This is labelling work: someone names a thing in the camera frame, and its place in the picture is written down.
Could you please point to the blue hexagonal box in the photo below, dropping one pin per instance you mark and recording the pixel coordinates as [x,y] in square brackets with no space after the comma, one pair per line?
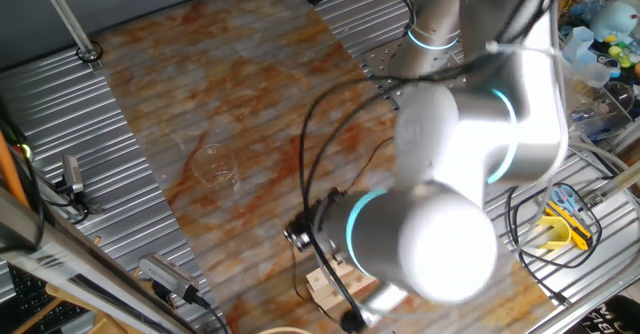
[581,39]

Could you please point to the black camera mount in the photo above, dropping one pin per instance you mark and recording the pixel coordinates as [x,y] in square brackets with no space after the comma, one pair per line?
[67,188]

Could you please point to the green yellow small toy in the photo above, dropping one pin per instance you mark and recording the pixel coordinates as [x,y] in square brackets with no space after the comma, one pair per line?
[620,56]

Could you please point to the wooden test tube rack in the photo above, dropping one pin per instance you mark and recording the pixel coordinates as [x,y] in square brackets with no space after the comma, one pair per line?
[330,284]

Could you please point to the aluminium rail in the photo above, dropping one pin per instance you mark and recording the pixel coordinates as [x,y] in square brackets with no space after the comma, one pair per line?
[620,181]

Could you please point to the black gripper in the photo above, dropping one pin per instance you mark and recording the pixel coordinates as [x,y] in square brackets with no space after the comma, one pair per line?
[300,231]

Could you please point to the black board white letters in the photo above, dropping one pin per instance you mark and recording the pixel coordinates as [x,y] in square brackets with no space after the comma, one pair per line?
[610,319]

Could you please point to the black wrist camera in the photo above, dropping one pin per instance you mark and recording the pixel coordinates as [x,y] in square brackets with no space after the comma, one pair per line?
[352,320]

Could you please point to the ribbed grey depth camera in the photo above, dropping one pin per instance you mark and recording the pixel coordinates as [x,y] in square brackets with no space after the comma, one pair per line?
[165,274]

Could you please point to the orange marble pattern mat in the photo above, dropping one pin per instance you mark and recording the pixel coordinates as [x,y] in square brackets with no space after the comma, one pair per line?
[225,99]

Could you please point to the yellow curved plastic holder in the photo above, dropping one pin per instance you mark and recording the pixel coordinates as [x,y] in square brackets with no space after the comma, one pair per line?
[566,231]

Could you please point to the printed beige paper bucket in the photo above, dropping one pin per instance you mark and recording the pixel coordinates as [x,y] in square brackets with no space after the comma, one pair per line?
[285,329]

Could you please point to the black keyboard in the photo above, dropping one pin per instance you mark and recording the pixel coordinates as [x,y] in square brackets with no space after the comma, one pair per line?
[30,299]

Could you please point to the grey metal frame bar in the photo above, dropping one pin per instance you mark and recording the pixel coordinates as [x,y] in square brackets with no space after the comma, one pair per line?
[75,274]

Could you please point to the slim grey camera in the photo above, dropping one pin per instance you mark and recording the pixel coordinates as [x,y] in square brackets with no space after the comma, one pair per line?
[72,171]

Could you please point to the clear glass dome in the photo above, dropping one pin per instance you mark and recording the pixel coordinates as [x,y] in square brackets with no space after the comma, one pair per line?
[620,96]

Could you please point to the clear plastic measuring cup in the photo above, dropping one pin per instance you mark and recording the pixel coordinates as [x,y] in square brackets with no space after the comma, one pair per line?
[595,74]

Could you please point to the yellow utility knife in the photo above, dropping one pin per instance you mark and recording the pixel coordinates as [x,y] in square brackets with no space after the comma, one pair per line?
[575,231]

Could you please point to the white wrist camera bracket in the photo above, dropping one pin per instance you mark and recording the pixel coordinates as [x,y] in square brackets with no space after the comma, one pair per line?
[385,299]

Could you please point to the clear glass beaker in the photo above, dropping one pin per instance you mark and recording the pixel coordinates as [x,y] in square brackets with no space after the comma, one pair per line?
[215,161]

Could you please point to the orange stick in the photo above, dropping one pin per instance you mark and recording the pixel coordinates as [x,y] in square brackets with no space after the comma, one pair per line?
[10,174]

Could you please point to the slanted metal pole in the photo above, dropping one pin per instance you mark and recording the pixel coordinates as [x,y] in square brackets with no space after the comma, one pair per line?
[62,11]

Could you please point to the light blue plush toy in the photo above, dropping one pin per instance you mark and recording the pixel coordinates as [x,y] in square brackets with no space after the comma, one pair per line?
[615,21]

